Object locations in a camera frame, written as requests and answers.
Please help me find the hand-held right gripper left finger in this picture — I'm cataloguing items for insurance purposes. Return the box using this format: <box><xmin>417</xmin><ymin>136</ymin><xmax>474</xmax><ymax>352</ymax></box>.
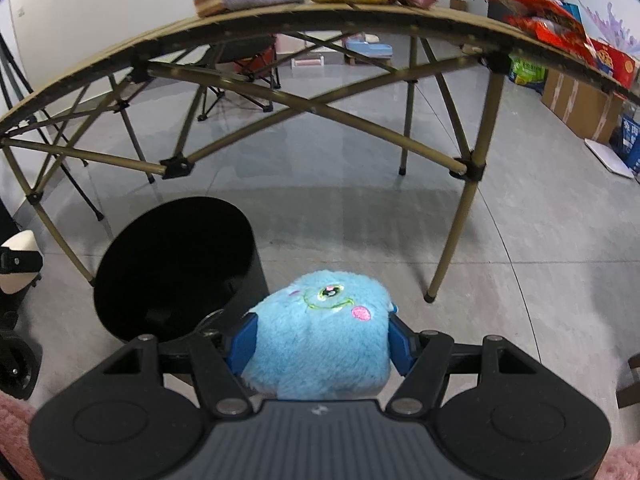
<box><xmin>102</xmin><ymin>312</ymin><xmax>261</xmax><ymax>418</ymax></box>

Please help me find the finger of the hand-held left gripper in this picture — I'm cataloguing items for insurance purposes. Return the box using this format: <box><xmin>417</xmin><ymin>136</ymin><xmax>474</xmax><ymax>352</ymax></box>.
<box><xmin>0</xmin><ymin>249</ymin><xmax>44</xmax><ymax>286</ymax></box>

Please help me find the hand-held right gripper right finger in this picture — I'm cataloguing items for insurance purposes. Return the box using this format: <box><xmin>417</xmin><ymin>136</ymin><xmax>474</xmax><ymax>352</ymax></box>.
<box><xmin>384</xmin><ymin>312</ymin><xmax>541</xmax><ymax>416</ymax></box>

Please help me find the blue plush toy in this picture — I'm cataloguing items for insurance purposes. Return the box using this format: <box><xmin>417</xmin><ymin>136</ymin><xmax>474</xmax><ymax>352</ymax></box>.
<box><xmin>243</xmin><ymin>270</ymin><xmax>398</xmax><ymax>402</ymax></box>

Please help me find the black round trash bin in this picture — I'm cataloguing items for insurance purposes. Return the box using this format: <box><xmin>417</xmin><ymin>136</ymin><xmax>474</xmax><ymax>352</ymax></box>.
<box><xmin>93</xmin><ymin>197</ymin><xmax>270</xmax><ymax>361</ymax></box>

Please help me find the red plastic basin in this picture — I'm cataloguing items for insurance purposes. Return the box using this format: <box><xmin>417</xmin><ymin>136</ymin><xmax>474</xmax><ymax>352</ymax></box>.
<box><xmin>235</xmin><ymin>57</ymin><xmax>276</xmax><ymax>79</ymax></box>

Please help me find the white bathroom scale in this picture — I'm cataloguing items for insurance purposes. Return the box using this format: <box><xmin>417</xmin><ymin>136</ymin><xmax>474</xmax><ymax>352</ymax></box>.
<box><xmin>584</xmin><ymin>139</ymin><xmax>636</xmax><ymax>179</ymax></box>

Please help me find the black folding chair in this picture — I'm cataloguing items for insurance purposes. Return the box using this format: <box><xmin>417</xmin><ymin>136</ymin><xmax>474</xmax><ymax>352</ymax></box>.
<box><xmin>197</xmin><ymin>35</ymin><xmax>278</xmax><ymax>122</ymax></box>

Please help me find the blue plastic basin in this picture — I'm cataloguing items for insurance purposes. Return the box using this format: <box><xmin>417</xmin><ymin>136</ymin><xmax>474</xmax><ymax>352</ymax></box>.
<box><xmin>347</xmin><ymin>37</ymin><xmax>393</xmax><ymax>58</ymax></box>

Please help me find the white green bag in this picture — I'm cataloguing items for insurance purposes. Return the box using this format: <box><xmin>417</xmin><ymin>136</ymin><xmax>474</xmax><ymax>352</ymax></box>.
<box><xmin>509</xmin><ymin>52</ymin><xmax>548</xmax><ymax>86</ymax></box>

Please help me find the large taped cardboard box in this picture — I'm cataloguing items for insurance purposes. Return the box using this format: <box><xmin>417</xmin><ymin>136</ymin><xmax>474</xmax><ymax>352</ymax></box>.
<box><xmin>541</xmin><ymin>67</ymin><xmax>626</xmax><ymax>143</ymax></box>

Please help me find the blue pet food bag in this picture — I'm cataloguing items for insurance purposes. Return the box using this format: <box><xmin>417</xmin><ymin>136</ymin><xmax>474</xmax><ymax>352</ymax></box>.
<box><xmin>617</xmin><ymin>115</ymin><xmax>640</xmax><ymax>173</ymax></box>

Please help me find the tan folding camping table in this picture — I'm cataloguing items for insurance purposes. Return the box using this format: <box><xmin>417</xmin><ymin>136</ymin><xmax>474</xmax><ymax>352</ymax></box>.
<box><xmin>0</xmin><ymin>0</ymin><xmax>640</xmax><ymax>303</ymax></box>

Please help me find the red snack bag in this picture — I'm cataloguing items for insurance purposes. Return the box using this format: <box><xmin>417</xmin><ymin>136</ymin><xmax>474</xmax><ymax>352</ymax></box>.
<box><xmin>479</xmin><ymin>0</ymin><xmax>588</xmax><ymax>43</ymax></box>
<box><xmin>505</xmin><ymin>15</ymin><xmax>613</xmax><ymax>73</ymax></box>

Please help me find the red gift box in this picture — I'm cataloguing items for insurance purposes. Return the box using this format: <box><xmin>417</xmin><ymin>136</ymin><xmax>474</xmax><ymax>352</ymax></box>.
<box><xmin>590</xmin><ymin>37</ymin><xmax>640</xmax><ymax>88</ymax></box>

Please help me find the purple coral decoration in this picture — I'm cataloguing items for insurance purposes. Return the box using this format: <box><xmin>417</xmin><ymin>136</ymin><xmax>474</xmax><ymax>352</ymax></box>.
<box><xmin>582</xmin><ymin>2</ymin><xmax>640</xmax><ymax>56</ymax></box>

